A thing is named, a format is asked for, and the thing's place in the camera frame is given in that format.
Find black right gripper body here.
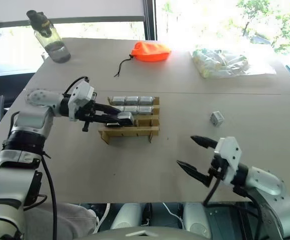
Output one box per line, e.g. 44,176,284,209
209,149,227,180

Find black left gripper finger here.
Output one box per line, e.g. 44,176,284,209
96,102,123,114
94,114,135,127

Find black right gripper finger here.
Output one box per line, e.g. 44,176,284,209
176,160,212,189
190,135,219,151

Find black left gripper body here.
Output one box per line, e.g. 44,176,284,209
75,92,103,132

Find loose silver battery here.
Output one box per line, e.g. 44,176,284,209
210,110,224,127

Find wooden battery rack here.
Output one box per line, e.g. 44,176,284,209
98,96,160,145

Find white rounded robot leg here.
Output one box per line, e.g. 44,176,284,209
183,202,212,239
110,202,143,230

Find grey robot torso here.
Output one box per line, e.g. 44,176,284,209
72,225,212,240

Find clear plastic bag with items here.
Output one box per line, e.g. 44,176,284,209
189,48,277,79

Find clear bottle with black lid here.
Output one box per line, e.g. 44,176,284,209
26,9,72,64

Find grey roller blind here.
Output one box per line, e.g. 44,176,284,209
0,0,145,26

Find grey fabric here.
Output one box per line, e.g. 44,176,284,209
22,201,98,240

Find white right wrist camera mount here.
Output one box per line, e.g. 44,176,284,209
214,136,243,186

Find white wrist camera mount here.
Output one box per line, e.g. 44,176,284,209
68,80,97,122
214,136,243,186

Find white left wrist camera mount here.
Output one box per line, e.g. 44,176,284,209
68,80,97,122

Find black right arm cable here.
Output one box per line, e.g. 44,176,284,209
202,172,265,236

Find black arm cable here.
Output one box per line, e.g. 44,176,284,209
38,76,90,240
202,172,265,236

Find white cable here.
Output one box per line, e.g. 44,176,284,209
161,202,185,224
94,202,111,234

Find black pouch drawstring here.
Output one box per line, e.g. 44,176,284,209
113,55,135,78

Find orange drawstring pouch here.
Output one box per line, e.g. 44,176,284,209
130,41,172,62

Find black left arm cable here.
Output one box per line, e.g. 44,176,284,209
38,76,90,240

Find dark window frame post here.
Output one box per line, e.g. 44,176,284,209
144,0,158,41

